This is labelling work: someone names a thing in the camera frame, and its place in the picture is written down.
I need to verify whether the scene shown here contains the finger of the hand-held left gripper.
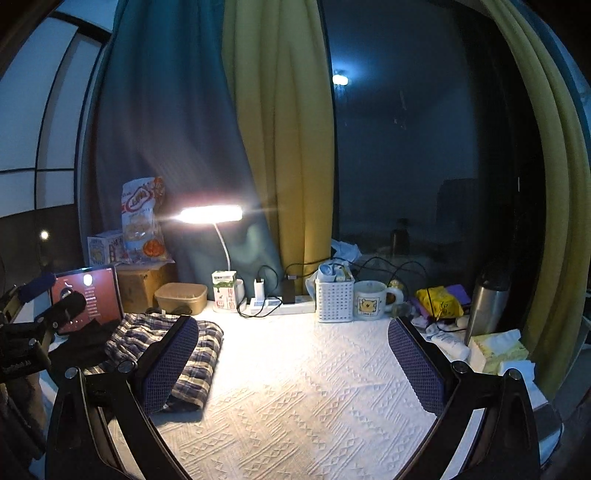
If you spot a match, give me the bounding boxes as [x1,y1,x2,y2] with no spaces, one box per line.
[0,272,57,324]
[28,292,88,365]

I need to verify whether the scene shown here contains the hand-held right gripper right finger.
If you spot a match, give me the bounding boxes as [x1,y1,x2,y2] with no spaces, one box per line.
[388,318,541,480]

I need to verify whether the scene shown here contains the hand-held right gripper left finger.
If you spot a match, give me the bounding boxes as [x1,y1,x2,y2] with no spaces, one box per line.
[46,315,200,480]

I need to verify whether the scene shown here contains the plaid pants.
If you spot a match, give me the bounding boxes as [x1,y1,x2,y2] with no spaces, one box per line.
[104,311,225,411]

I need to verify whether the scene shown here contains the person's left forearm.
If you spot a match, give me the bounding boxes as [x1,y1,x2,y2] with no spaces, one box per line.
[0,369,51,467]

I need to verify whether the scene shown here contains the tablet with red screen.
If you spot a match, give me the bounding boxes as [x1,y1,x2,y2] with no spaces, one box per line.
[51,265,124,335]

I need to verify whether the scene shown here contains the white cream tube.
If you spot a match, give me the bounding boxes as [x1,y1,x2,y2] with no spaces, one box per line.
[425,323,472,363]

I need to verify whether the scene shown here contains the yellow snack packet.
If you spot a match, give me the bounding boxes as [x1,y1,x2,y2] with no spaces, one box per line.
[416,286,465,319]

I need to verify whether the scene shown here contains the beige plastic container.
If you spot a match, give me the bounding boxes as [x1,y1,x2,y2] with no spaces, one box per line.
[154,282,208,315]

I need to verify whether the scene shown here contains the small printed box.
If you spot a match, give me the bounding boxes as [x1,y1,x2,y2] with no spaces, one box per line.
[88,231,125,267]

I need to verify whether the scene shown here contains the cardboard box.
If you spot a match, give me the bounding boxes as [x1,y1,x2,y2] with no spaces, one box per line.
[115,262,178,313]

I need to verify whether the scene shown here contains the white bear mug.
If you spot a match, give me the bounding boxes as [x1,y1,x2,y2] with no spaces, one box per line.
[353,281,404,320]

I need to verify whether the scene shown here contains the yellow green tissue pack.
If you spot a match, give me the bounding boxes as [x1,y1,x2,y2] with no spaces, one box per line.
[468,329,529,376]

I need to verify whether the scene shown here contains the purple packet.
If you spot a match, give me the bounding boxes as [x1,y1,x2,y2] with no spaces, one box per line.
[445,284,472,308]

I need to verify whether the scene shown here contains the steel thermos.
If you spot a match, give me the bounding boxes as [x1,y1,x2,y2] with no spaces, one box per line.
[464,267,511,347]

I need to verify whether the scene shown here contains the green white milk carton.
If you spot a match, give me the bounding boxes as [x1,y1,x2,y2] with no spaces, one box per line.
[211,270,237,310]

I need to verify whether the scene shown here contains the white folded tissue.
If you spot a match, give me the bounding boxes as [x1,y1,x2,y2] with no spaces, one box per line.
[499,357,536,381]

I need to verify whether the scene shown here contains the white perforated basket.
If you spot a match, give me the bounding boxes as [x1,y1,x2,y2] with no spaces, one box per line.
[315,272,355,320]

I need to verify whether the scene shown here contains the printed snack bag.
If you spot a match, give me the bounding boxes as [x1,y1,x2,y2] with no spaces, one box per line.
[121,176,167,264]

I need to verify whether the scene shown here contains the white power strip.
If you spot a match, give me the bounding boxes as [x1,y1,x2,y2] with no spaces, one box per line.
[249,295,317,316]

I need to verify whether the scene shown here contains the crumpled white tissue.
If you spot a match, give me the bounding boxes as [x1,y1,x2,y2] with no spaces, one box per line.
[330,239,362,265]

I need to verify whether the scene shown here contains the white desk lamp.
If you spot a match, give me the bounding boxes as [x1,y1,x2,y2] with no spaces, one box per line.
[175,205,245,311]

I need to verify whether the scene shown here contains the dark window pane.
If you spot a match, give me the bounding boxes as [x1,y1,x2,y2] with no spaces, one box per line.
[318,0,550,324]

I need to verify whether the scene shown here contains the blue curtain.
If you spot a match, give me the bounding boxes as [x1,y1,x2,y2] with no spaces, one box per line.
[90,0,282,301]

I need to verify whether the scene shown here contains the yellow curtain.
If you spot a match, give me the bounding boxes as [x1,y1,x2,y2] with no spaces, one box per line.
[480,0,591,402]
[222,0,335,296]

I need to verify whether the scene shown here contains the long black charger cable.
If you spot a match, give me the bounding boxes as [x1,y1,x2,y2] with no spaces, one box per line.
[285,258,439,319]

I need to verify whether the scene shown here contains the white charger black cable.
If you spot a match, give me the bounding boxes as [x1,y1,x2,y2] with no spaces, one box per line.
[237,265,287,319]

